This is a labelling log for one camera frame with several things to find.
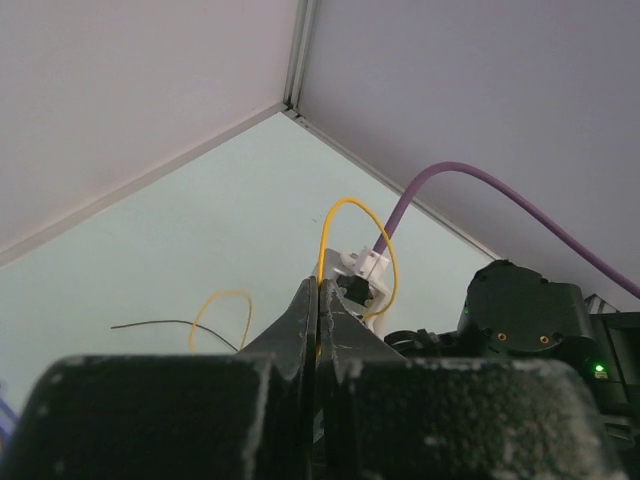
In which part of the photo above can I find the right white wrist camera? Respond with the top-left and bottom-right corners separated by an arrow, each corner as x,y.
319,247 -> 392,340

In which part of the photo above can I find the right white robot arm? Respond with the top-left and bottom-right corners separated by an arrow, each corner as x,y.
384,260 -> 639,449

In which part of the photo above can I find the orange cable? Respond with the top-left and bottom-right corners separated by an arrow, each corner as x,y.
189,197 -> 399,354

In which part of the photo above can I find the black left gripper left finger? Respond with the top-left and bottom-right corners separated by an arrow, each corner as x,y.
1,278 -> 318,479

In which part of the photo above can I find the lavender plastic tray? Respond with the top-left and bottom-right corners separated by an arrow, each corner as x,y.
0,381 -> 18,454

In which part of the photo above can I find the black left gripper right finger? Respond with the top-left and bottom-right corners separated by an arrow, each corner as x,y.
318,280 -> 628,479

